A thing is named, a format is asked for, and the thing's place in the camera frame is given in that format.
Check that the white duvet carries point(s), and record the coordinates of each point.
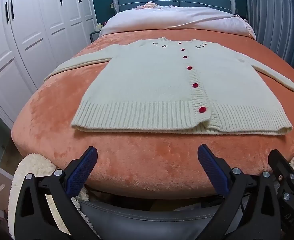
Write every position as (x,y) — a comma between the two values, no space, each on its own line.
(174,17)

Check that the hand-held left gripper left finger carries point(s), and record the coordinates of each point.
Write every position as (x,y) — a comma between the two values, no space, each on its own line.
(80,172)

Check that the grey striped curtain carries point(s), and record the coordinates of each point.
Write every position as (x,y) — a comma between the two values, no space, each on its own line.
(274,17)

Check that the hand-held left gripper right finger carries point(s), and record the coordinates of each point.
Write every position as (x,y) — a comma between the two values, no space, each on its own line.
(213,170)

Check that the tissue box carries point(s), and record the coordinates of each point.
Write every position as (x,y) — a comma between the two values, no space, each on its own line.
(100,25)

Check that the pink frilled pillow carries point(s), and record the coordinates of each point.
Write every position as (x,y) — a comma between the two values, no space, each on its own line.
(149,5)

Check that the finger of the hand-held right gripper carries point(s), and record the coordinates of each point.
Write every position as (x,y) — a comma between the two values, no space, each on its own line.
(281,166)

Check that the grey leather footboard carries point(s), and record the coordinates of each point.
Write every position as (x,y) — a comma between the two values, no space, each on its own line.
(142,220)

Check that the orange plush blanket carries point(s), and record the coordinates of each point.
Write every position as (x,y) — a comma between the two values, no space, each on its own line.
(137,160)

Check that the cream knit cardigan red buttons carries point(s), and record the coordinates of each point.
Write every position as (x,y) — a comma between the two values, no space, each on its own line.
(149,85)

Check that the white panelled wardrobe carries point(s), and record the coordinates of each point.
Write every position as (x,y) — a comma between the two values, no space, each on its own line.
(36,30)

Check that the dark nightstand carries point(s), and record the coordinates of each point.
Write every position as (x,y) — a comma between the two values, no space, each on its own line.
(94,38)

